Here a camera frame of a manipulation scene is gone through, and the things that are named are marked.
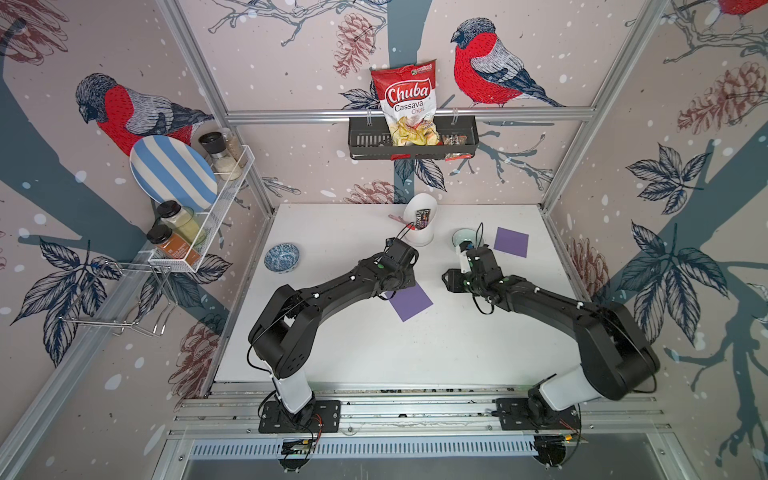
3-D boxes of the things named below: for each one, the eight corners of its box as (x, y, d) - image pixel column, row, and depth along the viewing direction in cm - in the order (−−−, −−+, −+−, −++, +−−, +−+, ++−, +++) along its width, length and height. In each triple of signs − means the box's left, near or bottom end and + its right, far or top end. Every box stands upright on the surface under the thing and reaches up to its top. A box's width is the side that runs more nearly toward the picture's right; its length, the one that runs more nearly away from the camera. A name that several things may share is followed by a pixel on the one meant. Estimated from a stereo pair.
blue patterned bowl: (264, 276, 102) (260, 270, 99) (272, 249, 110) (269, 243, 107) (295, 276, 102) (292, 270, 99) (301, 249, 109) (299, 243, 107)
